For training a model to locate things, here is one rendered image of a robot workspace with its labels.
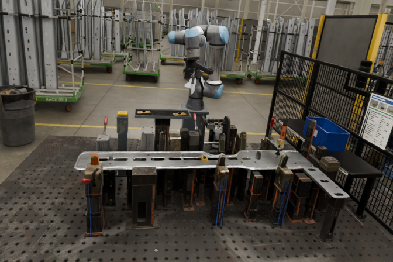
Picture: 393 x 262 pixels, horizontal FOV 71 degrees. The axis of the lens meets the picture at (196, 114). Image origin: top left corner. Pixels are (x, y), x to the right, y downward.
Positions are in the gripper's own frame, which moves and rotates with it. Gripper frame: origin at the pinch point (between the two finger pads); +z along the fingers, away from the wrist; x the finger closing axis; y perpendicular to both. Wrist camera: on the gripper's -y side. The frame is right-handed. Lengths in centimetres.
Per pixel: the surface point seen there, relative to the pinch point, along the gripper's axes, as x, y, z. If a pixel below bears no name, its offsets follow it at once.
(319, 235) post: -10, -64, 81
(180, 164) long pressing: 14.0, 7.1, 38.2
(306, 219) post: -20, -57, 78
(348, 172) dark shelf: -28, -78, 49
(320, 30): -314, -52, -53
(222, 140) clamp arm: -17.3, -6.6, 32.1
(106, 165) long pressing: 38, 38, 34
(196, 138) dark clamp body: -10.2, 8.5, 30.5
